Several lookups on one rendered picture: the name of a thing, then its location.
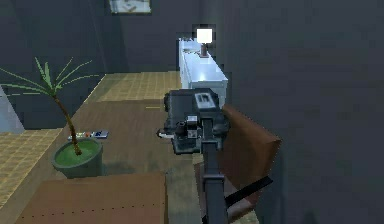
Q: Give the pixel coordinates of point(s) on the light brown box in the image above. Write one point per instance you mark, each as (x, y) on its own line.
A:
(96, 200)

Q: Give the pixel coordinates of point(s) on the black boxy appliance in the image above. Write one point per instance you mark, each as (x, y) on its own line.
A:
(181, 103)

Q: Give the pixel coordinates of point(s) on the green plant in grey pot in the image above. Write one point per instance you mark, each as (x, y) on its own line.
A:
(77, 156)

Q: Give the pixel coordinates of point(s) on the dark brown table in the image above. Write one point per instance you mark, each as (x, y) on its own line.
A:
(133, 133)

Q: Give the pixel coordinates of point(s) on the grey remote control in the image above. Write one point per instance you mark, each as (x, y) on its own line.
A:
(90, 134)

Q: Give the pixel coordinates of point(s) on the white sideboard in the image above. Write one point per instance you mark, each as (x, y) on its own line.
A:
(203, 71)

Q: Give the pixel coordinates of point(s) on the brown chair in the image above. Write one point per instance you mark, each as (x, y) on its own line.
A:
(248, 150)

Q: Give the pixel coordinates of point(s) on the framed wall picture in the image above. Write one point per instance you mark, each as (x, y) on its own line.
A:
(130, 6)

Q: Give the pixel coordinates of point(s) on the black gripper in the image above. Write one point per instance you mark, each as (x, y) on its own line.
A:
(180, 128)

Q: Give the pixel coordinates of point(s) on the white shade table lamp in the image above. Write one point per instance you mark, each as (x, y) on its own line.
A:
(204, 36)

